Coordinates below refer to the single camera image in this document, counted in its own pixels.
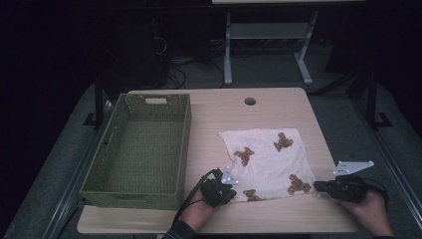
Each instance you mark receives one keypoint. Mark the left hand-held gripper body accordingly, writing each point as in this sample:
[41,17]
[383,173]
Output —
[214,192]

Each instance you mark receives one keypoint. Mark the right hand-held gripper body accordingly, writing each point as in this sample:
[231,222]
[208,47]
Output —
[348,189]

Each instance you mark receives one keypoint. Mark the white bear print cloth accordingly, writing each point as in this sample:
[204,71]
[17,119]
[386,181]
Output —
[268,162]

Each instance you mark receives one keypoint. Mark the green woven basket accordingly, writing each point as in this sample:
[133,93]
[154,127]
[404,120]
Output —
[146,142]

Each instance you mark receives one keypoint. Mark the person's left hand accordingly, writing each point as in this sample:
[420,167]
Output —
[195,212]

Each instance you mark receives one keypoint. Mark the person's right hand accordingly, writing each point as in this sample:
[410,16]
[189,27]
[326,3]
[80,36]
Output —
[373,214]

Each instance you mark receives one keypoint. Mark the grey metal stand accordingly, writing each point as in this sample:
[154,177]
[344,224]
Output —
[265,30]

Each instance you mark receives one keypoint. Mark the aluminium rail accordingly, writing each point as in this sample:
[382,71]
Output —
[76,186]
[394,172]

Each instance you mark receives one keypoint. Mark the black metal post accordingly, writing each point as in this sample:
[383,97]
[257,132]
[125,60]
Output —
[98,99]
[372,99]

